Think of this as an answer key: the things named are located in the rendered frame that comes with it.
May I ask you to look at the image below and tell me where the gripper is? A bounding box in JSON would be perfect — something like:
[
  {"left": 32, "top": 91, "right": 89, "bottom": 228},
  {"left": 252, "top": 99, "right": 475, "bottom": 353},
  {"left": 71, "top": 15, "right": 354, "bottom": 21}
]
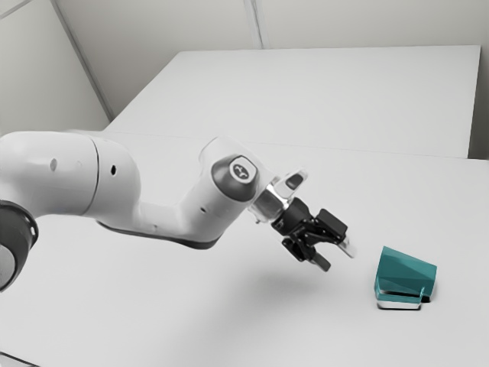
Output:
[{"left": 271, "top": 196, "right": 358, "bottom": 273}]

